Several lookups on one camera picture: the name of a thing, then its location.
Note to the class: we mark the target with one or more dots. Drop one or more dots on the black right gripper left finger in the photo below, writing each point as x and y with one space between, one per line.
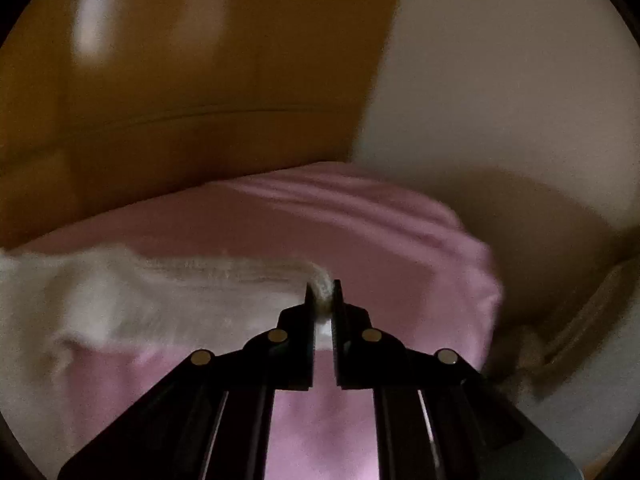
209 418

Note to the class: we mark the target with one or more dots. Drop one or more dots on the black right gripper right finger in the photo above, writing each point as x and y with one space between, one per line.
436 416

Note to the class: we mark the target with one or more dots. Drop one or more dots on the white knitted sweater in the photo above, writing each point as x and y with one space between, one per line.
111 298

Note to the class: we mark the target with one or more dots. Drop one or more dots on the pink bed sheet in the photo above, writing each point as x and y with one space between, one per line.
403 257

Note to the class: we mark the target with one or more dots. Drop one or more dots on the brown wooden wardrobe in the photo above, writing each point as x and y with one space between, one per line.
108 102

